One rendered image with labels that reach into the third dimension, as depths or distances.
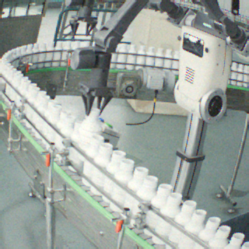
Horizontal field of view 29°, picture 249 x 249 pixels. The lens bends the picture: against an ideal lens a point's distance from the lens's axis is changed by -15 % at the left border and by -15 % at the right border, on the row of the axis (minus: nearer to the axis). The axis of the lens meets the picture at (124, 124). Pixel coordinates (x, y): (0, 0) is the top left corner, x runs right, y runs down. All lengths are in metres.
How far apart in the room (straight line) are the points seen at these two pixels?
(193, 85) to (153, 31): 3.55
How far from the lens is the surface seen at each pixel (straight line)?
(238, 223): 1.80
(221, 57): 2.11
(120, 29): 1.61
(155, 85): 3.17
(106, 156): 1.60
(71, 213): 1.78
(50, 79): 3.18
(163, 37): 5.72
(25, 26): 6.90
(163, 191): 1.38
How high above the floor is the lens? 1.74
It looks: 19 degrees down
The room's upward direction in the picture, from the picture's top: 9 degrees clockwise
